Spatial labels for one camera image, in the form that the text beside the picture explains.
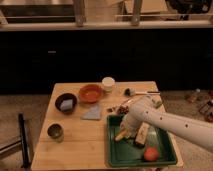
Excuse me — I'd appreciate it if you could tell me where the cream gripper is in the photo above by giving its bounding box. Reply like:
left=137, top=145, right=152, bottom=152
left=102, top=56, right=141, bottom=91
left=120, top=114, right=140, bottom=138

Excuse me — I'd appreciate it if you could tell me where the yellow banana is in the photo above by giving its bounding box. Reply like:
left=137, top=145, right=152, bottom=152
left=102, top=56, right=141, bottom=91
left=115, top=130, right=126, bottom=141

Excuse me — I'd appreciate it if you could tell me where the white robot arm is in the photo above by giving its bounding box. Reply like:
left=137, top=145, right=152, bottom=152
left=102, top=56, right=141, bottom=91
left=120, top=96, right=213, bottom=153

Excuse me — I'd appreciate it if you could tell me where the tan sponge block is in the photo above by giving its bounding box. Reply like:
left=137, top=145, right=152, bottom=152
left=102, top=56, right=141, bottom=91
left=134, top=122, right=150, bottom=148

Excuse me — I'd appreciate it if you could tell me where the green plastic tray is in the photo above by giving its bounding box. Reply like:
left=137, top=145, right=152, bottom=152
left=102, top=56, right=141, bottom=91
left=107, top=115, right=177, bottom=168

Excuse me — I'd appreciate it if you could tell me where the green chili pepper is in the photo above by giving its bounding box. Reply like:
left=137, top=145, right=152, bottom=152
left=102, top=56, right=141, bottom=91
left=152, top=99, right=163, bottom=109

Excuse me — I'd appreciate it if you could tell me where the grey folded cloth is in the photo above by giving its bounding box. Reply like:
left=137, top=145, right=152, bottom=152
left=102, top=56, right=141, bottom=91
left=82, top=105, right=101, bottom=120

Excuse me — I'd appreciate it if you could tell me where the red tomato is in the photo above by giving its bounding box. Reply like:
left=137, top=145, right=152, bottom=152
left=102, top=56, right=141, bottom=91
left=143, top=147, right=159, bottom=162

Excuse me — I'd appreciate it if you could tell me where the white cup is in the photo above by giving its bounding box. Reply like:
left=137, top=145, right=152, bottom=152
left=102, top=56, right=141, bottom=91
left=102, top=77, right=115, bottom=92

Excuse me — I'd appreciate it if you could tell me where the orange bowl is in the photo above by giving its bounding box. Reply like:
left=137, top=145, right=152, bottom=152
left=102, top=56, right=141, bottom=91
left=78, top=84, right=103, bottom=103

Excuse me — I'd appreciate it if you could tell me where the grey blue sponge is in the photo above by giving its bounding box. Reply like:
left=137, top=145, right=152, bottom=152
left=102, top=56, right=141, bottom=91
left=60, top=99, right=73, bottom=111

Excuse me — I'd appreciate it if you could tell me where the dark brown bowl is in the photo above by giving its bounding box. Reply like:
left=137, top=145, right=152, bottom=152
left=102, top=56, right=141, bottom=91
left=55, top=93, right=77, bottom=114

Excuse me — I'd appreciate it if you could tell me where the dark metal cup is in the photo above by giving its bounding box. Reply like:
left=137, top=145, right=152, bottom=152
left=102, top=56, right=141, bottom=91
left=47, top=124, right=64, bottom=142

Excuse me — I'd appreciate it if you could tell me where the black metal stand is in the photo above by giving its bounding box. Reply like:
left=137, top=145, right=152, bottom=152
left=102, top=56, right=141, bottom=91
left=0, top=113, right=31, bottom=169

